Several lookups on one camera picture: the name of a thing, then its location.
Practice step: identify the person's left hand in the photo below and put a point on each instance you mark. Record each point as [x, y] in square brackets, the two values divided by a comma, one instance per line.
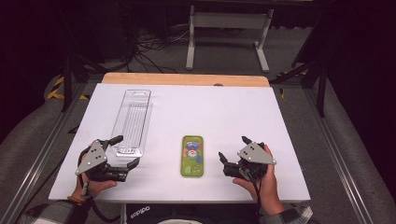
[95, 187]

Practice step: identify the clear plastic tray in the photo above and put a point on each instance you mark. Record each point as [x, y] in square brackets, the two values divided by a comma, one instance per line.
[132, 121]

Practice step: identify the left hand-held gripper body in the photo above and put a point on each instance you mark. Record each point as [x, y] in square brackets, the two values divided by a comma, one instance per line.
[93, 157]

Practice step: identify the aluminium floor rail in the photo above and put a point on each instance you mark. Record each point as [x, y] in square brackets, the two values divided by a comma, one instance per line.
[339, 161]
[37, 168]

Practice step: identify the orange wristband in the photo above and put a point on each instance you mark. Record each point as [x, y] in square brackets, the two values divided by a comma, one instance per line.
[74, 199]

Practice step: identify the person's right hand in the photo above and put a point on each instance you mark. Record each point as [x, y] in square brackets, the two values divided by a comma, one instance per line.
[269, 189]

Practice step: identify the white metal stand frame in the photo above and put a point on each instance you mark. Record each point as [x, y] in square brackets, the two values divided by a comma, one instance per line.
[229, 20]

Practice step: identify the white table cover board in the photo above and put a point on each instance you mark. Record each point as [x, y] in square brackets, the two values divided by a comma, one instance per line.
[218, 118]

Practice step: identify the person's black shirt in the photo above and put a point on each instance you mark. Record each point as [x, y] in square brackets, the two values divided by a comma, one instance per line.
[199, 214]

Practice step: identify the black tripod stand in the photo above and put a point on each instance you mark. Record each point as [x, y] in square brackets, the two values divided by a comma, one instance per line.
[322, 90]
[67, 84]

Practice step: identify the green phone case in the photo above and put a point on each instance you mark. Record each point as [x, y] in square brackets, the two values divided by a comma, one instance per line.
[192, 155]

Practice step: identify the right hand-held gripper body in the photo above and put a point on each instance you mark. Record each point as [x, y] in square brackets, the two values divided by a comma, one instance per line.
[256, 155]

